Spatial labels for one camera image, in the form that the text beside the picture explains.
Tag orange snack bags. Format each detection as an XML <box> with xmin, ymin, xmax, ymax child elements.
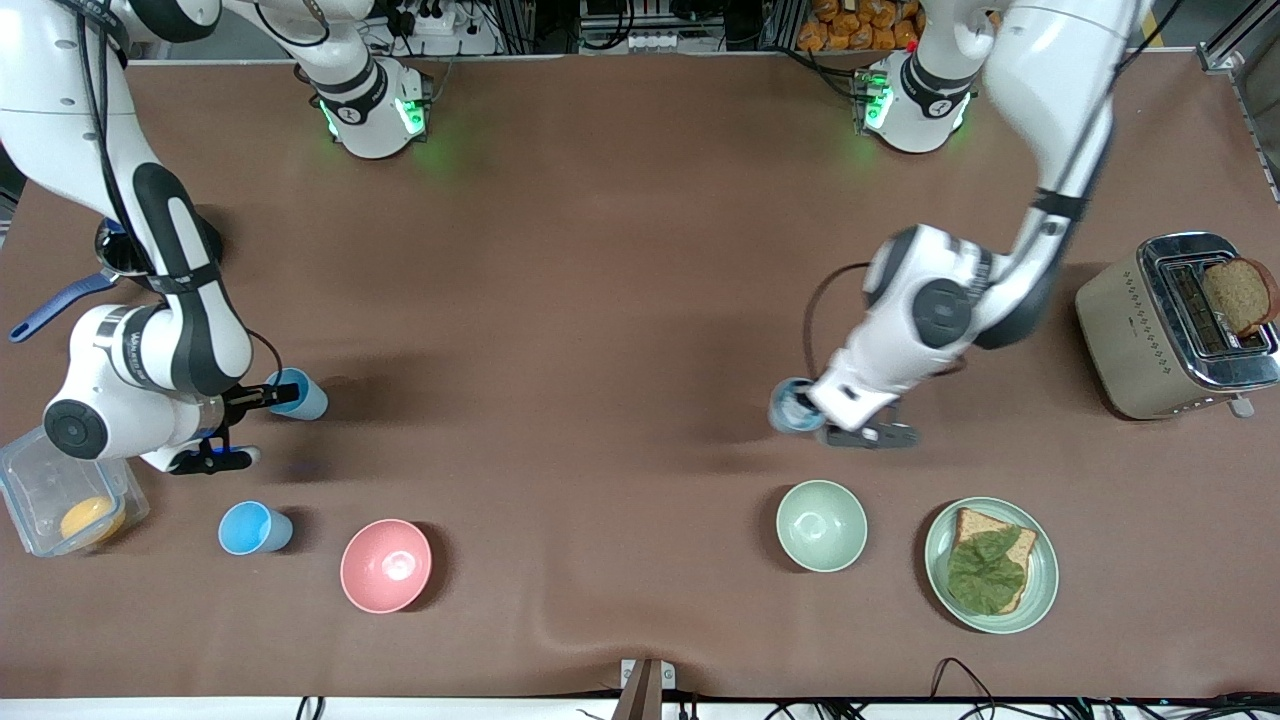
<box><xmin>797</xmin><ymin>0</ymin><xmax>923</xmax><ymax>53</ymax></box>

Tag brown bread slice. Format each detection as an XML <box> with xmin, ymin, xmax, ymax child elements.
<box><xmin>948</xmin><ymin>507</ymin><xmax>1040</xmax><ymax>614</ymax></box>

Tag aluminium frame profile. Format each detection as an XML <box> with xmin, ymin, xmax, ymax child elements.
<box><xmin>1196</xmin><ymin>18</ymin><xmax>1280</xmax><ymax>206</ymax></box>

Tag black floor cables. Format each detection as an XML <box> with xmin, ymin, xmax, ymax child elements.
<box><xmin>925</xmin><ymin>657</ymin><xmax>1280</xmax><ymax>720</ymax></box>

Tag clear plastic storage container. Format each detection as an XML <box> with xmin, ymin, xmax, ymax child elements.
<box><xmin>0</xmin><ymin>426</ymin><xmax>151</xmax><ymax>558</ymax></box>

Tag pale green bowl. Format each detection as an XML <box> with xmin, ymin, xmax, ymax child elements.
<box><xmin>776</xmin><ymin>479</ymin><xmax>869</xmax><ymax>574</ymax></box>

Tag pale green plate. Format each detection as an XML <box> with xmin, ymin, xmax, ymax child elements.
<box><xmin>924</xmin><ymin>496</ymin><xmax>1060</xmax><ymax>635</ymax></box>

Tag blue plastic cup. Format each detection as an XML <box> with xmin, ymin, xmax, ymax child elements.
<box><xmin>767</xmin><ymin>376</ymin><xmax>828</xmax><ymax>436</ymax></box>
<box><xmin>217</xmin><ymin>500</ymin><xmax>295</xmax><ymax>557</ymax></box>
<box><xmin>268</xmin><ymin>367</ymin><xmax>330</xmax><ymax>422</ymax></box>

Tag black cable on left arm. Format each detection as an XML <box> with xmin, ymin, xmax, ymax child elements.
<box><xmin>801</xmin><ymin>261</ymin><xmax>873</xmax><ymax>383</ymax></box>

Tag dark saucepan with blue handle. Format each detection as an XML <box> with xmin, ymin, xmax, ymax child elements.
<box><xmin>9</xmin><ymin>214</ymin><xmax>224</xmax><ymax>346</ymax></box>

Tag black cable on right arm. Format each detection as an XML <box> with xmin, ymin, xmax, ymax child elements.
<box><xmin>244</xmin><ymin>328</ymin><xmax>287</xmax><ymax>393</ymax></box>

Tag beige and chrome toaster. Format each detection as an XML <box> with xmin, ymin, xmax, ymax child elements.
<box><xmin>1075</xmin><ymin>231</ymin><xmax>1280</xmax><ymax>422</ymax></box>

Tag metal table edge bracket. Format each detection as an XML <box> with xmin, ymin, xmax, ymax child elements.
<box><xmin>612</xmin><ymin>657</ymin><xmax>677</xmax><ymax>720</ymax></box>

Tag white power strip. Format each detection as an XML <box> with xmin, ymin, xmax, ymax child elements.
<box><xmin>398</xmin><ymin>0</ymin><xmax>459</xmax><ymax>37</ymax></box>

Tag orange fruit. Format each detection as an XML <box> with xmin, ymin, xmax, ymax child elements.
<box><xmin>59</xmin><ymin>496</ymin><xmax>128</xmax><ymax>547</ymax></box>

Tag green lettuce leaf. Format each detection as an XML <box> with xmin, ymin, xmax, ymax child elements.
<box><xmin>946</xmin><ymin>526</ymin><xmax>1030</xmax><ymax>617</ymax></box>

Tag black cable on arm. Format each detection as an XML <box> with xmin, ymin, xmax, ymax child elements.
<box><xmin>244</xmin><ymin>328</ymin><xmax>287</xmax><ymax>393</ymax></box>
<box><xmin>801</xmin><ymin>261</ymin><xmax>873</xmax><ymax>383</ymax></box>

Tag brown toast slice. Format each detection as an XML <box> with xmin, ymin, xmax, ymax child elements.
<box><xmin>1201</xmin><ymin>257</ymin><xmax>1280</xmax><ymax>339</ymax></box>

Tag pink bowl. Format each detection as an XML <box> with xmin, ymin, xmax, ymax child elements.
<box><xmin>340</xmin><ymin>518</ymin><xmax>434</xmax><ymax>615</ymax></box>

